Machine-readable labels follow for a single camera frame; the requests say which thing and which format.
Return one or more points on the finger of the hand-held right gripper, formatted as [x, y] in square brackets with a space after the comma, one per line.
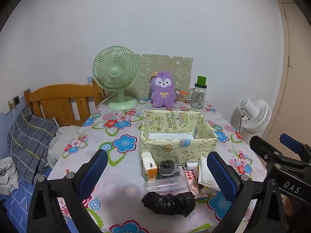
[289, 139]
[262, 150]

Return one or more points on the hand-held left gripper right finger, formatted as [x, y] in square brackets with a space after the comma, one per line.
[220, 174]

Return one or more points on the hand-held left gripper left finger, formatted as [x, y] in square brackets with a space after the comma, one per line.
[94, 172]

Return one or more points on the white pad pack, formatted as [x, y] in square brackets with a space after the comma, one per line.
[204, 174]

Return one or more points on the orange tissue packet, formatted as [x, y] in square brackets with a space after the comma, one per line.
[148, 166]

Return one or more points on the yellow printed box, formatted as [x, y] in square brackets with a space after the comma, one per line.
[170, 150]

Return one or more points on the black plastic bag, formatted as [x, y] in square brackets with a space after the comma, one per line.
[167, 202]

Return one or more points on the pink dotted packet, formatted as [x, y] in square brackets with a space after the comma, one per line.
[192, 178]

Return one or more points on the small white roll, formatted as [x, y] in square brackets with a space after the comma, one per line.
[190, 165]

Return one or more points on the floral tablecloth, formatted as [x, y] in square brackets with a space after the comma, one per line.
[121, 191]

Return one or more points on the white fan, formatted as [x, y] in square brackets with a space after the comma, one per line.
[257, 114]

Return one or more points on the white crumpled sheet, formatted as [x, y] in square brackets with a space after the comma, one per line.
[60, 140]

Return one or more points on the dark grey scrunchie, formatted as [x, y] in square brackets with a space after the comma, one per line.
[167, 167]

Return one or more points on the beige door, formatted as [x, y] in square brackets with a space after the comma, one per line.
[291, 77]

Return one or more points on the grey plaid pillow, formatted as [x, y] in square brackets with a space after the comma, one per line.
[29, 140]

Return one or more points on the glass mug jar green lid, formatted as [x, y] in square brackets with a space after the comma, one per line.
[198, 98]

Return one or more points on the blue grid bedsheet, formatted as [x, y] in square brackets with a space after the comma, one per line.
[17, 206]

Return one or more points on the cotton swab container orange lid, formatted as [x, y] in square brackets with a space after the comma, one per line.
[181, 98]

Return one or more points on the wooden bed headboard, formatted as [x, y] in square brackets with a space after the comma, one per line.
[55, 94]

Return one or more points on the grey crumpled cloth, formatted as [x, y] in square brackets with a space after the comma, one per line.
[7, 177]

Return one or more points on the purple plush toy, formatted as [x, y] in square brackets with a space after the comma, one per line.
[162, 94]

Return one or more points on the green desk fan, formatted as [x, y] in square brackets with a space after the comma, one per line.
[114, 71]

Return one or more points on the green patterned board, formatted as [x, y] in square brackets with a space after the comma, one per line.
[177, 69]

